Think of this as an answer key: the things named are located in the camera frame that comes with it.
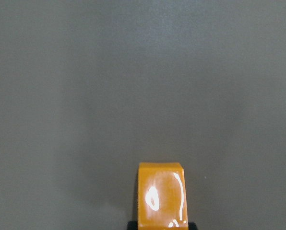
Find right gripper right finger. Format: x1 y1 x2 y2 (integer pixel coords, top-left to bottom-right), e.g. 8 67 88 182
188 222 197 230

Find orange trapezoid block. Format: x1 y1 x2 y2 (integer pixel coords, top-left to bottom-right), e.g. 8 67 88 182
137 162 189 230

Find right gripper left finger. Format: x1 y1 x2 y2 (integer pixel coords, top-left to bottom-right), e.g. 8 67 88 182
127 221 138 230

